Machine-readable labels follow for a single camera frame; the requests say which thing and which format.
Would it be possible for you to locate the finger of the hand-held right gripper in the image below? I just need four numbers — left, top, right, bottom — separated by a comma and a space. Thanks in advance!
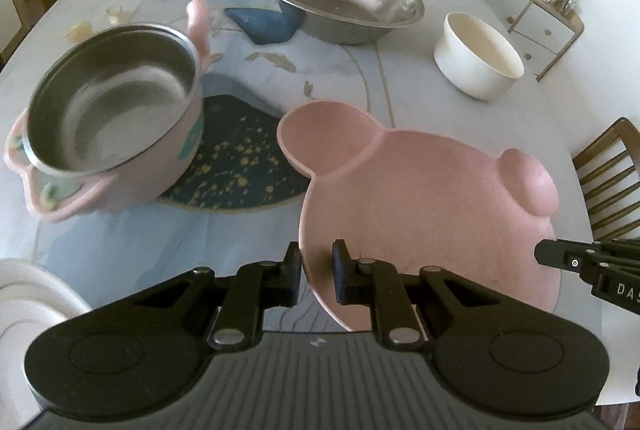
534, 238, 640, 269

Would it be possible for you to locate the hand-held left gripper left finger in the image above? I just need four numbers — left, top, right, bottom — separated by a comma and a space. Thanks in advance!
134, 241, 304, 352

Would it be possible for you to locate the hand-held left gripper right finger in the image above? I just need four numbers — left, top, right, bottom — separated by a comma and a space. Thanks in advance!
332, 239, 501, 352

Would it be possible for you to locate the pink bear-shaped plate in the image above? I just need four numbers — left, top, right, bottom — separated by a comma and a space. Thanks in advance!
276, 100, 560, 333

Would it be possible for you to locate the cream bowl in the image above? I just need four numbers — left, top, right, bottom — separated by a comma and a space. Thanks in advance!
433, 12, 525, 101

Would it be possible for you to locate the large white plate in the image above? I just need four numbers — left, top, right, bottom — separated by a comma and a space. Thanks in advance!
0, 258, 93, 416

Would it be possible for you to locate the wooden slatted chair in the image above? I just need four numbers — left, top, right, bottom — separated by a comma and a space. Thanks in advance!
572, 117, 640, 243

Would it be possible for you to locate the dark speckled round placemat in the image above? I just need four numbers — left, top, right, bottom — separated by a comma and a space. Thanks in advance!
157, 94, 311, 214

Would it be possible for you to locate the pink bowl with steel liner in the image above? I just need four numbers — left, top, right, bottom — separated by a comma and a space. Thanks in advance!
4, 24, 205, 223

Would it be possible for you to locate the blue patterned table runner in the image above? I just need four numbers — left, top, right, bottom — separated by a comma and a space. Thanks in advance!
35, 0, 396, 336

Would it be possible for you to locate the white drawer cabinet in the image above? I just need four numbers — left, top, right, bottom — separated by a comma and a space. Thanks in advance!
460, 0, 585, 83

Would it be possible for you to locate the pink spoon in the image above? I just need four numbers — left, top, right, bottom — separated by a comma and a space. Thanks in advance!
186, 0, 212, 73

